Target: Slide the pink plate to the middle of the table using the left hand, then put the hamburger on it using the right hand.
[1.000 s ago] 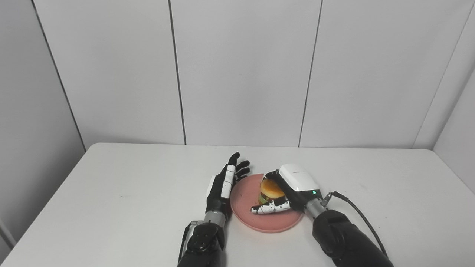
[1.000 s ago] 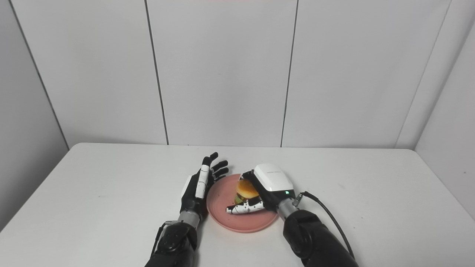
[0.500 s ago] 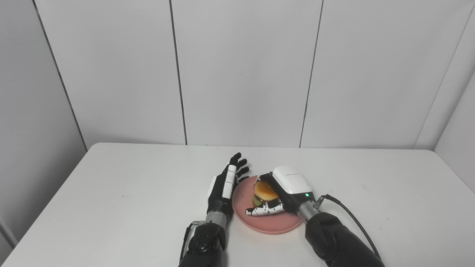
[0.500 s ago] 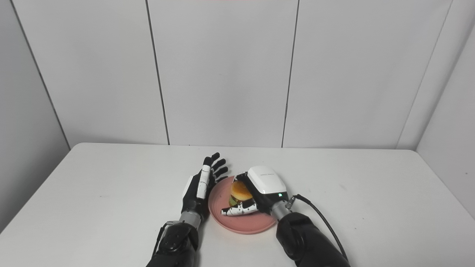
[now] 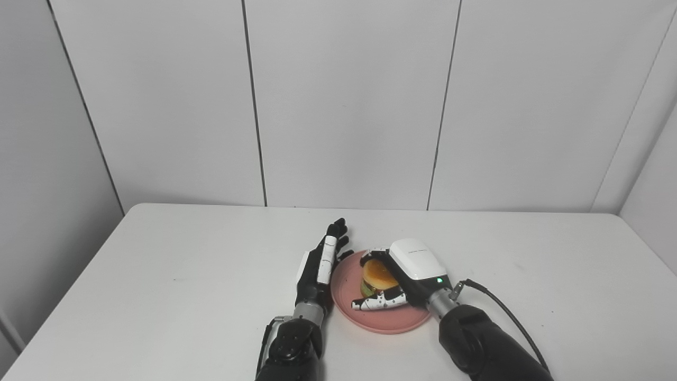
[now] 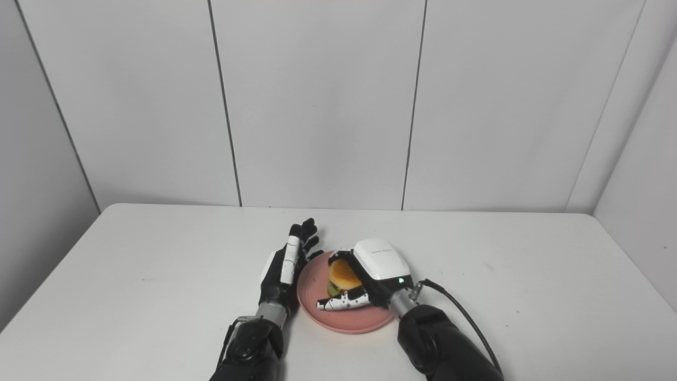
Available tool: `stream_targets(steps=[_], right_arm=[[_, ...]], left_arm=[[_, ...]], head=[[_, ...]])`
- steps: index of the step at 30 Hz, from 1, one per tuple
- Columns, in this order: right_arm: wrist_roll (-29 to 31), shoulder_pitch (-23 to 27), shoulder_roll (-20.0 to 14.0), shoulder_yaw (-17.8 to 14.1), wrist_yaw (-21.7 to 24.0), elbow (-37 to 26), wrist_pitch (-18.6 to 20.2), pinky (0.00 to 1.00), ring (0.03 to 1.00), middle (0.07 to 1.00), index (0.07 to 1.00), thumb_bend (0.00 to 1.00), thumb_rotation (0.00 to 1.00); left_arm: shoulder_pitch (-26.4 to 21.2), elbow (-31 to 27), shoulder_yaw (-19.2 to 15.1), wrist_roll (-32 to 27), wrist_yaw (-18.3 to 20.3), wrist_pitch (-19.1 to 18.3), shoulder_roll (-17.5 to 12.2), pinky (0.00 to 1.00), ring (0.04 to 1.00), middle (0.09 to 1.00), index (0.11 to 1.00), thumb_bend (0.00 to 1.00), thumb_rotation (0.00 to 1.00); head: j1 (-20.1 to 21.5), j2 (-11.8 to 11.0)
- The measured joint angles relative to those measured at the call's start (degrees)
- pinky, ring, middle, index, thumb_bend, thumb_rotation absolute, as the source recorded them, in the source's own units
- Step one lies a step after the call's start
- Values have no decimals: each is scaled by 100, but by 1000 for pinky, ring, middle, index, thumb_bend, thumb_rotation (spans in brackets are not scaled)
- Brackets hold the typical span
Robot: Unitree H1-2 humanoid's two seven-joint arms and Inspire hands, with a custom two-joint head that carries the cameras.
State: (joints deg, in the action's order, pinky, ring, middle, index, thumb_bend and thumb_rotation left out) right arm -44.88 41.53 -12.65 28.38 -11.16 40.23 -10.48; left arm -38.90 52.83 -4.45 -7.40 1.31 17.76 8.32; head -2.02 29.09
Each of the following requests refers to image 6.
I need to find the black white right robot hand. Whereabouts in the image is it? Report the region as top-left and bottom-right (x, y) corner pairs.
(316, 238), (414, 312)

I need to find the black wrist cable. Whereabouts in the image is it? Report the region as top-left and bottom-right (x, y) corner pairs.
(217, 316), (254, 366)
(413, 279), (503, 376)

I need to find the pink round plate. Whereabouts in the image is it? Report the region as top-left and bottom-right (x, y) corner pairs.
(296, 250), (397, 335)

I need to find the toy hamburger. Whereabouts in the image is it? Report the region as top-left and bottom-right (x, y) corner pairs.
(327, 258), (364, 298)

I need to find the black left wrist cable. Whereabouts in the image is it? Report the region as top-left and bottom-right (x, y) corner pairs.
(217, 316), (254, 366)

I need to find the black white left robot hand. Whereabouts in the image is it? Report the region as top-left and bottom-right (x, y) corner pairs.
(258, 217), (324, 318)

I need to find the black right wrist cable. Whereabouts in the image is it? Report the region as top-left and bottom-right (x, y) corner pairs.
(413, 279), (503, 376)

